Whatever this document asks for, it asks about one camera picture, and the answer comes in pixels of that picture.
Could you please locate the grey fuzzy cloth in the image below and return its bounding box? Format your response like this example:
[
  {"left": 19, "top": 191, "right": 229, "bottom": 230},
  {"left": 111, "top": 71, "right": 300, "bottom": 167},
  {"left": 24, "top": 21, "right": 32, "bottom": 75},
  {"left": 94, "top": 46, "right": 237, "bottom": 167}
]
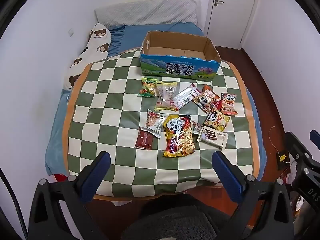
[{"left": 120, "top": 205, "right": 230, "bottom": 240}]

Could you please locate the red panda snack packet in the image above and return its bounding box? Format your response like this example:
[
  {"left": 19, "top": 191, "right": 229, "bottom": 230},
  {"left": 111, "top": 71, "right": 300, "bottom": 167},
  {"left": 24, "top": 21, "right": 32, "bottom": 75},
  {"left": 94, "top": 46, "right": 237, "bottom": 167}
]
[{"left": 220, "top": 93, "right": 237, "bottom": 117}]

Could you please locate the black cable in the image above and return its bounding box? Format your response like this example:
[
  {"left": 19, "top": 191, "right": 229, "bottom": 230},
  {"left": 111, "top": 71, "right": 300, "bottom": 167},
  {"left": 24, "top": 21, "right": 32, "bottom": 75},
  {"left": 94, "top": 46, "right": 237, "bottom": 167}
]
[{"left": 0, "top": 167, "right": 28, "bottom": 240}]

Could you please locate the green candy packet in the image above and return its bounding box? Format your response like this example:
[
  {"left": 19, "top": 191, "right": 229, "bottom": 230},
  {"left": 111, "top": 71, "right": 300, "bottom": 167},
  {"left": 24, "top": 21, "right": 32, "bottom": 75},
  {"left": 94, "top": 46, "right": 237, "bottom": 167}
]
[{"left": 138, "top": 77, "right": 158, "bottom": 97}]

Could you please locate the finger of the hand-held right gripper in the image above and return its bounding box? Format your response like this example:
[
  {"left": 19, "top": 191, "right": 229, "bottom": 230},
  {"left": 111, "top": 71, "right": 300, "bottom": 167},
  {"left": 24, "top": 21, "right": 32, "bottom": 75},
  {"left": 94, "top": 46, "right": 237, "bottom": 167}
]
[
  {"left": 285, "top": 132, "right": 313, "bottom": 160},
  {"left": 310, "top": 129, "right": 320, "bottom": 147}
]

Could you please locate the green white checkered mat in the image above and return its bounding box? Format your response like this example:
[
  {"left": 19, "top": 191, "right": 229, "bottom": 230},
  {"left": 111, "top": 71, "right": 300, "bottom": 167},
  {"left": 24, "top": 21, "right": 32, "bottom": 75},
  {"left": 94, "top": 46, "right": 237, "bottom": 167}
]
[{"left": 62, "top": 47, "right": 263, "bottom": 200}]

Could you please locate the yellow instant noodle packet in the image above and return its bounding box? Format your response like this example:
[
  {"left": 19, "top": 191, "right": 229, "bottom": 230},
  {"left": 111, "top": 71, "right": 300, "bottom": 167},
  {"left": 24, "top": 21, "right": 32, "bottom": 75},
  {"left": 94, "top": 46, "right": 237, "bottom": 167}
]
[{"left": 163, "top": 114, "right": 196, "bottom": 157}]

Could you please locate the long white red packet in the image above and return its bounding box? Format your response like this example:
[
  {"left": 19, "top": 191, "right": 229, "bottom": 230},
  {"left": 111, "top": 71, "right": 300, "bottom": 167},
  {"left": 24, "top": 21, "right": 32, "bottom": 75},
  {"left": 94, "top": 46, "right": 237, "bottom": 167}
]
[{"left": 174, "top": 84, "right": 204, "bottom": 110}]

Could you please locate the oat cookie packet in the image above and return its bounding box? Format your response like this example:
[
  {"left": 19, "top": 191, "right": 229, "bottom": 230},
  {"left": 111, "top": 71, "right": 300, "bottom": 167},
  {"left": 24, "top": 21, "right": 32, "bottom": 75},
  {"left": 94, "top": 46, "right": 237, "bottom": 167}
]
[{"left": 154, "top": 81, "right": 178, "bottom": 112}]

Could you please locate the blue bed sheet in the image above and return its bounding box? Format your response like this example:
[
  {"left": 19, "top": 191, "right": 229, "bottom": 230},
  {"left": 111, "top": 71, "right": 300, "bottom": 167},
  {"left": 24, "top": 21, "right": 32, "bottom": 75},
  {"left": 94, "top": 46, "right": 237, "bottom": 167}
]
[{"left": 45, "top": 21, "right": 267, "bottom": 178}]

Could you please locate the white chocolate biscuit packet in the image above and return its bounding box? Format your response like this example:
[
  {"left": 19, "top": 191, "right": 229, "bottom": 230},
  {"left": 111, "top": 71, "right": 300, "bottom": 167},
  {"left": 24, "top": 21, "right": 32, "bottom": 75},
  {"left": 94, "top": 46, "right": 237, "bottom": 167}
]
[{"left": 197, "top": 126, "right": 229, "bottom": 150}]

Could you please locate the small pale snack packet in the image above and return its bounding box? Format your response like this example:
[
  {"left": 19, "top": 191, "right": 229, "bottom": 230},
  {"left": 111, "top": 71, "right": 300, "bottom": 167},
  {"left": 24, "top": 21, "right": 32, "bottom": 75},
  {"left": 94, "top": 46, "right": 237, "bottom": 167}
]
[{"left": 191, "top": 120, "right": 203, "bottom": 134}]

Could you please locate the cardboard box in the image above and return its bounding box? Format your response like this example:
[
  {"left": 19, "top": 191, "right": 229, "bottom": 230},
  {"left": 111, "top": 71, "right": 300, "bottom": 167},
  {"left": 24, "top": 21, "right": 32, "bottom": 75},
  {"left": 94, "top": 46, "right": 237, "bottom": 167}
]
[{"left": 139, "top": 31, "right": 222, "bottom": 82}]

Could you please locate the dark red snack packet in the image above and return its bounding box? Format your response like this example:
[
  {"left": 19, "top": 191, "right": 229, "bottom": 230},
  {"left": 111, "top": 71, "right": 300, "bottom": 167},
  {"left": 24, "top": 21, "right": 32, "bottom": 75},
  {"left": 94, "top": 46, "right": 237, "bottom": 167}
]
[{"left": 135, "top": 127, "right": 153, "bottom": 150}]

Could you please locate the white textured pillow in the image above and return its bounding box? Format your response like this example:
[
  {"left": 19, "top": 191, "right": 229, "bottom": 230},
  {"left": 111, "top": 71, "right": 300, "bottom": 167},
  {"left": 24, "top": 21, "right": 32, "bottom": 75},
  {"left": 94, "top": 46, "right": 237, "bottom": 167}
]
[{"left": 94, "top": 0, "right": 200, "bottom": 27}]

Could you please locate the yellow panda snack packet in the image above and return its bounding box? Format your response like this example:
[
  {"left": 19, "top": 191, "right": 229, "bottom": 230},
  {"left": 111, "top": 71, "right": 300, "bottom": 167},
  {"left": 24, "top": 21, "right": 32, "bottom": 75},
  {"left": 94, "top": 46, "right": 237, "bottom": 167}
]
[{"left": 204, "top": 109, "right": 230, "bottom": 132}]

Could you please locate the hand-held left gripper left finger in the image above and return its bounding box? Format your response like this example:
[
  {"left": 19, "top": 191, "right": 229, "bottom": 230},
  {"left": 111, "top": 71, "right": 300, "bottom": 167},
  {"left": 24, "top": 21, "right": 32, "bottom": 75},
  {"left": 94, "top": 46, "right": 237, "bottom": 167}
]
[{"left": 28, "top": 151, "right": 111, "bottom": 240}]

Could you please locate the white bear print pillow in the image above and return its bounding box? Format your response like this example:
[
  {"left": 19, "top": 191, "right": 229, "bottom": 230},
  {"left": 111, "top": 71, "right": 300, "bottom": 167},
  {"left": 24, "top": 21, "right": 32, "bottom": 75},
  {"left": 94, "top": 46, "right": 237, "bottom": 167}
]
[{"left": 62, "top": 23, "right": 112, "bottom": 90}]

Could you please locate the white door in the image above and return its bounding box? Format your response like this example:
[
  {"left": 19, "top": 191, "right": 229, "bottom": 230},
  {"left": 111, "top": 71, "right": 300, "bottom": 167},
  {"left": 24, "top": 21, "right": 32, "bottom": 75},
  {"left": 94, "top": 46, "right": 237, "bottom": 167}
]
[{"left": 205, "top": 0, "right": 262, "bottom": 50}]

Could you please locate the tan panda snack packet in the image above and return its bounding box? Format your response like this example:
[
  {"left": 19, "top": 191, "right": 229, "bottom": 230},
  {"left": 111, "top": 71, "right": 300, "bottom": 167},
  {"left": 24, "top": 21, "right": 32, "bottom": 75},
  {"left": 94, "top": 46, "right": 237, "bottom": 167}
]
[{"left": 192, "top": 91, "right": 215, "bottom": 113}]

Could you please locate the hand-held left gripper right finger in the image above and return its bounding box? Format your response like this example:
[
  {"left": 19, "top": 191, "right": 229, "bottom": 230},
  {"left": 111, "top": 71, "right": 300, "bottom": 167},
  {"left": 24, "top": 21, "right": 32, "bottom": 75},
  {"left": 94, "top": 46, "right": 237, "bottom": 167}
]
[{"left": 212, "top": 151, "right": 294, "bottom": 240}]

